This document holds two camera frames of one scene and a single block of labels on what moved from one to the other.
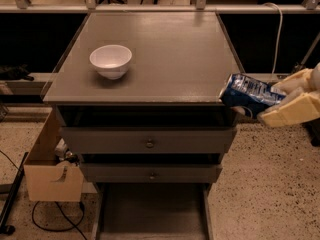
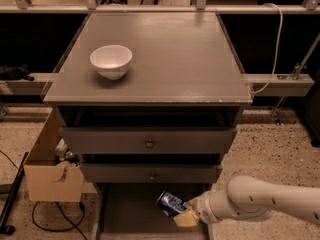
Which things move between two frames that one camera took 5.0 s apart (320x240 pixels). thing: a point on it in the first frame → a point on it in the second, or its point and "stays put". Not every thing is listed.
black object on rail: [15, 72] stays put
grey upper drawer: [148, 140] stays put
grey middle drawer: [150, 172] stays put
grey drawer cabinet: [137, 95] stays put
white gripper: [316, 79] → [202, 207]
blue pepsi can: [241, 91] → [171, 204]
